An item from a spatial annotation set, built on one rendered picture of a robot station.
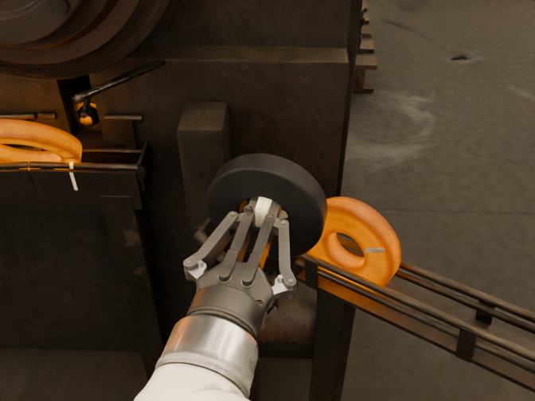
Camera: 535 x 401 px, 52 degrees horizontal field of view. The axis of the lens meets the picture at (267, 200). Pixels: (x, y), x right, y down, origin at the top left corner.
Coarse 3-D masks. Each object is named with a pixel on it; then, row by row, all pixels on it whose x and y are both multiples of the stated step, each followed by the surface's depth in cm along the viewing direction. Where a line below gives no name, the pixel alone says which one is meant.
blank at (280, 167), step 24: (240, 168) 64; (264, 168) 63; (288, 168) 64; (216, 192) 68; (240, 192) 66; (264, 192) 65; (288, 192) 64; (312, 192) 64; (216, 216) 71; (288, 216) 67; (312, 216) 66; (312, 240) 69
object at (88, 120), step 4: (80, 108) 102; (92, 108) 102; (80, 112) 102; (88, 112) 102; (92, 112) 102; (96, 112) 103; (80, 116) 102; (88, 116) 102; (92, 116) 102; (96, 116) 103; (80, 120) 102; (84, 120) 102; (88, 120) 102; (92, 120) 102; (96, 120) 103; (84, 124) 103; (88, 124) 103; (92, 124) 103
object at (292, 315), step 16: (304, 288) 98; (288, 304) 96; (304, 304) 96; (272, 320) 96; (288, 320) 96; (304, 320) 96; (272, 336) 97; (288, 336) 98; (304, 336) 98; (256, 368) 109; (256, 384) 111; (256, 400) 115
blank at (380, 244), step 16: (336, 208) 77; (352, 208) 76; (368, 208) 77; (336, 224) 79; (352, 224) 77; (368, 224) 75; (384, 224) 76; (320, 240) 83; (336, 240) 84; (368, 240) 76; (384, 240) 75; (320, 256) 85; (336, 256) 84; (352, 256) 84; (368, 256) 78; (384, 256) 76; (400, 256) 78; (368, 272) 80; (384, 272) 78; (368, 288) 82
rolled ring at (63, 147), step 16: (0, 128) 85; (16, 128) 86; (32, 128) 87; (48, 128) 88; (0, 144) 97; (32, 144) 88; (48, 144) 88; (64, 144) 90; (80, 144) 95; (0, 160) 96; (16, 160) 99; (32, 160) 100; (48, 160) 100; (64, 160) 95; (80, 160) 97
